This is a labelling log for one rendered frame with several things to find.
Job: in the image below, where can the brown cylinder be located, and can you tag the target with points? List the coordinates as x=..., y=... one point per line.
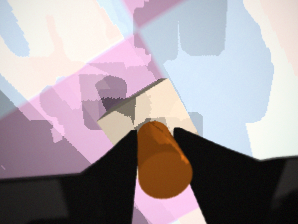
x=163, y=170

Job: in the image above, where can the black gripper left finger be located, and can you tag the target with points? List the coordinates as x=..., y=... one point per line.
x=103, y=193

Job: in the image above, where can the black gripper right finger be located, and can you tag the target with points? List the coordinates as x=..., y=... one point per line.
x=234, y=188

